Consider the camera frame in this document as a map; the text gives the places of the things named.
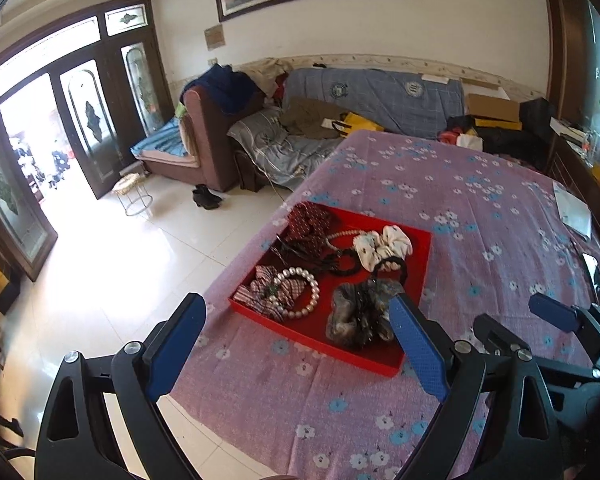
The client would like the grey sheer scrunchie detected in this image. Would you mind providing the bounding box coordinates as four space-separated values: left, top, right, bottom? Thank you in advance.
325 278 404 348

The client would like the red white plaid scrunchie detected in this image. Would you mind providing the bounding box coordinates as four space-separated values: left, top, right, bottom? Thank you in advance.
233 266 306 322

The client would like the cream cherry-print scrunchie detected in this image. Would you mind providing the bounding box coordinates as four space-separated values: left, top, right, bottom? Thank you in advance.
353 226 414 272

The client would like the large pearl bracelet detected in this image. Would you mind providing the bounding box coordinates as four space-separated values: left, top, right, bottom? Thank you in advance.
267 266 322 320

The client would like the black braided hair tie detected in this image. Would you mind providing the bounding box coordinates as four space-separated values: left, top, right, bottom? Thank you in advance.
324 247 374 276

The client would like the small pearl necklace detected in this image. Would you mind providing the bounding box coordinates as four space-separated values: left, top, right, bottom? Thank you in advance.
324 228 366 255

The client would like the dark red polka-dot scrunchie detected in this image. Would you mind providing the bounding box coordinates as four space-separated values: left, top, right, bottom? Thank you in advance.
284 202 334 258

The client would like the black hair claw clip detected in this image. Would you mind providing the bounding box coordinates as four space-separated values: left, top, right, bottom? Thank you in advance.
268 235 342 274

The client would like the red jewelry tray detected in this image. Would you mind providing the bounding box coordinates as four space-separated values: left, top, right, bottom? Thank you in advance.
230 202 432 377

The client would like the white paper sheet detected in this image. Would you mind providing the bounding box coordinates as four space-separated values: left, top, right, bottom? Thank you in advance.
553 182 592 240

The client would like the purple floral bedspread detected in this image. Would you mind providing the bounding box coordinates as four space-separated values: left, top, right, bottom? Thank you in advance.
172 132 600 479

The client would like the pair of black boots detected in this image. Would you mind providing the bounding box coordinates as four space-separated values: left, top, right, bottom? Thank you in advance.
192 184 223 210

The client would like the cardboard box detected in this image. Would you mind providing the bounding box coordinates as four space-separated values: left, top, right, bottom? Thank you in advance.
465 93 519 122

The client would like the brown sofa armchair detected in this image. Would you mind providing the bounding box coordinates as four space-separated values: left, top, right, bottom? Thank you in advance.
136 86 265 192

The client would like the blue plaid blanket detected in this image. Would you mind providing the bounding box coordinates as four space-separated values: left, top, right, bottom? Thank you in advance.
284 67 464 139

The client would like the grey striped pillow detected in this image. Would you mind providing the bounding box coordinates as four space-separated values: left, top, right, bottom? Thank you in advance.
227 107 342 191

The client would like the yellow bag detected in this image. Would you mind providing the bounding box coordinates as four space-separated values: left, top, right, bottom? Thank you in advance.
332 112 385 136

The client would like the olive brown garment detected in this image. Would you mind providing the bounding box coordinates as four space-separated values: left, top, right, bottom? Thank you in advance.
278 96 349 140

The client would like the dark blue clothing pile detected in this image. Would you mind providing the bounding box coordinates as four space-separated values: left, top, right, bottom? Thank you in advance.
178 64 262 115

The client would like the dark wooden glass door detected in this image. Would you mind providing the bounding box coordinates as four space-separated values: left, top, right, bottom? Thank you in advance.
0 0 173 280

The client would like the dark wooden cabinet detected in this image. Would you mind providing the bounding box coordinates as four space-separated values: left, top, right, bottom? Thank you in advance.
546 0 600 236

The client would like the small round wire stool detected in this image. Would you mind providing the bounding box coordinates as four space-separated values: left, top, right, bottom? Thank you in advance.
112 172 154 217

